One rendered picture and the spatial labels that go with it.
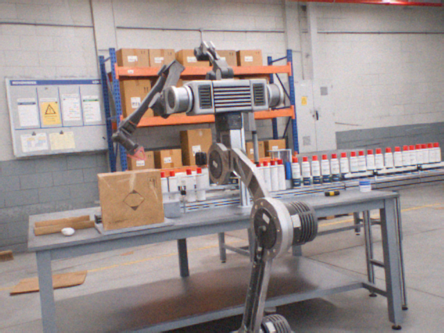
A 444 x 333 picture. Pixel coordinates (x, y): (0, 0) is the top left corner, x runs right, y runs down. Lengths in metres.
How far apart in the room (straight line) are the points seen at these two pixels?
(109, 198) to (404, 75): 8.57
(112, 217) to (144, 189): 0.21
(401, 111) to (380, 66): 0.97
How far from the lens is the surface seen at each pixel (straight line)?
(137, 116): 2.86
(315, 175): 3.43
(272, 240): 1.99
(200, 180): 3.09
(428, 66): 11.06
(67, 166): 7.28
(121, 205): 2.57
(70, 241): 2.53
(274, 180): 3.28
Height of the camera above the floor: 1.25
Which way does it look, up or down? 3 degrees down
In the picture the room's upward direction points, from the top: 5 degrees counter-clockwise
